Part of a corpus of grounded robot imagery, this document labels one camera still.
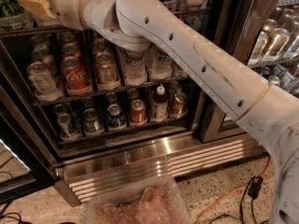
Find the water bottle shelf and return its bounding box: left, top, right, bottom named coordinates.
left=149, top=49, right=172, bottom=81
left=125, top=50, right=147, bottom=86

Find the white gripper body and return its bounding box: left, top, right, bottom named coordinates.
left=50, top=0, right=83, bottom=31

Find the steel fridge door frame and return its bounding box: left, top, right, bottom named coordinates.
left=200, top=0, right=279, bottom=142

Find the left water bottle middle shelf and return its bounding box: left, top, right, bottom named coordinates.
left=125, top=50, right=147, bottom=86

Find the clear plastic bin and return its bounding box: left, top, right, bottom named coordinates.
left=85, top=175, right=191, bottom=224

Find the white capped juice bottle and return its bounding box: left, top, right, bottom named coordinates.
left=150, top=85, right=168, bottom=121

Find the steel fridge base grille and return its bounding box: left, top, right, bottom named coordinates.
left=54, top=134, right=264, bottom=206

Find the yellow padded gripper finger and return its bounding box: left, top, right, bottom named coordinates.
left=17, top=0, right=57, bottom=21

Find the front red Coca-Cola can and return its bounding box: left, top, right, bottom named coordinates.
left=60, top=56, right=93, bottom=96

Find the front white can middle shelf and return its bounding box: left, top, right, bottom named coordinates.
left=26, top=62, right=64, bottom=102

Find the copper can bottom shelf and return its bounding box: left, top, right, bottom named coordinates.
left=170, top=91, right=188, bottom=118

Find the right water bottle middle shelf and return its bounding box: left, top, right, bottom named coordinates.
left=149, top=49, right=172, bottom=81

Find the black power adapter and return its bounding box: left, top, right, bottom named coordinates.
left=248, top=175, right=263, bottom=200

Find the blue white can bottom shelf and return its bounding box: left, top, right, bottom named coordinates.
left=57, top=113, right=81, bottom=141

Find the green LaCroix can top shelf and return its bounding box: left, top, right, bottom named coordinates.
left=0, top=0, right=32, bottom=30

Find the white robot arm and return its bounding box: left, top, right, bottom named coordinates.
left=17, top=0, right=299, bottom=224

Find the orange extension cable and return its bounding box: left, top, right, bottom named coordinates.
left=194, top=156, right=273, bottom=224

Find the front orange can middle shelf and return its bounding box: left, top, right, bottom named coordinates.
left=94, top=52, right=121, bottom=91

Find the red can bottom shelf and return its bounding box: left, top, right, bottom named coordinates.
left=129, top=100, right=148, bottom=126

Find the green can bottom shelf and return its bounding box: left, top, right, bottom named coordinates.
left=83, top=108, right=104, bottom=136

